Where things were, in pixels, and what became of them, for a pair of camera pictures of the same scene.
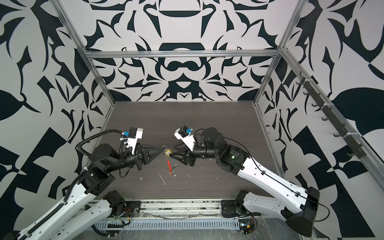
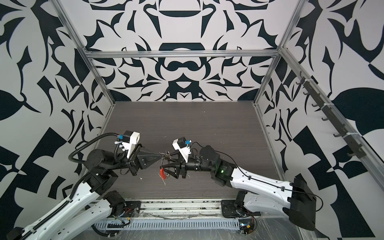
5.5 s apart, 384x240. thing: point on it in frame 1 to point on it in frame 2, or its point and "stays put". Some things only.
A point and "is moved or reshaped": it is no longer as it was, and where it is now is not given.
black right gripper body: (191, 157) to (184, 170)
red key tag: (170, 167) is moved or reshaped
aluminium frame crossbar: (180, 53) stays put
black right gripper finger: (181, 155) to (173, 169)
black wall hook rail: (356, 150) stays put
